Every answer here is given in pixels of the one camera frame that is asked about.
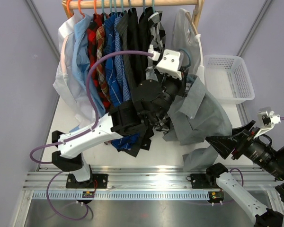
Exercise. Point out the slotted cable duct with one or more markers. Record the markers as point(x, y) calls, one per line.
point(123, 195)

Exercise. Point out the red black plaid shirt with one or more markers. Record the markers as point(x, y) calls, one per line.
point(92, 53)

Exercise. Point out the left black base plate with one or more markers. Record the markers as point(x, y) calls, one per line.
point(98, 180)

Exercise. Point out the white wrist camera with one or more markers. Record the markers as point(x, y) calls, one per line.
point(169, 62)
point(268, 119)

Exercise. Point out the grey-blue plastic hanger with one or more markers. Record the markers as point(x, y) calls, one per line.
point(188, 55)

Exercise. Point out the dark grey pinstripe shirt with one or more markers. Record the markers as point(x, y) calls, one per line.
point(134, 35)

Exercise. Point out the white plastic basket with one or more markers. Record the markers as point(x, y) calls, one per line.
point(227, 79)

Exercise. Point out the grey button shirt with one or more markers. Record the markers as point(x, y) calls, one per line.
point(196, 116)

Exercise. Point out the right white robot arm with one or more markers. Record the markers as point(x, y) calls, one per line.
point(253, 143)

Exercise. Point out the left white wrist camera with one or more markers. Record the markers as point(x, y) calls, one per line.
point(169, 62)

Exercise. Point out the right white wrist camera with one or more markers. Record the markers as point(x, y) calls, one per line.
point(268, 119)

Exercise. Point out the wooden rack left leg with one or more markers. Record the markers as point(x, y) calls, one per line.
point(64, 7)

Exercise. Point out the light blue shirt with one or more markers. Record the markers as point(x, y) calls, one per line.
point(80, 70)

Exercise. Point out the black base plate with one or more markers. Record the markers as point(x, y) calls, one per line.
point(200, 181)
point(98, 180)

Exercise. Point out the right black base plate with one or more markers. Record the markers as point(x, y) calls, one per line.
point(200, 181)

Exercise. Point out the black white checked shirt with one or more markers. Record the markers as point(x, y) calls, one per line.
point(157, 30)

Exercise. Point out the orange hanger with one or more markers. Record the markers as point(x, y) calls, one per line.
point(79, 8)
point(70, 12)
point(95, 7)

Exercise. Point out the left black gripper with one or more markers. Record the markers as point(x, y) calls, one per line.
point(182, 72)

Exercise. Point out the blue checked shirt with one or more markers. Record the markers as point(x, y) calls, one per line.
point(122, 62)

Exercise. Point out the wooden clothes rail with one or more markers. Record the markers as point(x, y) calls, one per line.
point(88, 4)

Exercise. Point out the white dress shirt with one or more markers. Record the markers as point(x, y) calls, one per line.
point(65, 84)

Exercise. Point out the aluminium mounting rail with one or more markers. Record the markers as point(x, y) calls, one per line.
point(145, 178)

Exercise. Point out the wooden rack leg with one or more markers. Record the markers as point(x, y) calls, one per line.
point(194, 18)
point(64, 7)

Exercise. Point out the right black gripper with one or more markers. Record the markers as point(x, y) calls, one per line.
point(225, 144)

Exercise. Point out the wooden rack right leg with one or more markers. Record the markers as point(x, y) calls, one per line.
point(194, 18)

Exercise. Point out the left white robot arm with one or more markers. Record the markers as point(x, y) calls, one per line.
point(146, 110)

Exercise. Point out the blue striped shirt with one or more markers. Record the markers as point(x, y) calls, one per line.
point(125, 143)

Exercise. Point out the white t-shirt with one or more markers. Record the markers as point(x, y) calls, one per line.
point(183, 37)

